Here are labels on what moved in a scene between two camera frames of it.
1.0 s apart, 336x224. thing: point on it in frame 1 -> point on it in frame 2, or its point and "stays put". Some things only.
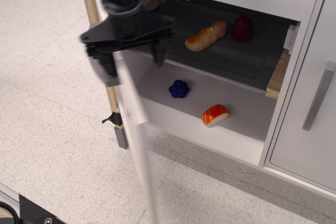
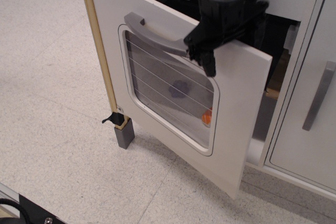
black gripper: (122, 30) -> (224, 13)
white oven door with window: (126, 82) -> (210, 123)
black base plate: (31, 213) stays put
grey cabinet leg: (122, 139) stays put
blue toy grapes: (179, 89) stays put
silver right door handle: (319, 95) stays put
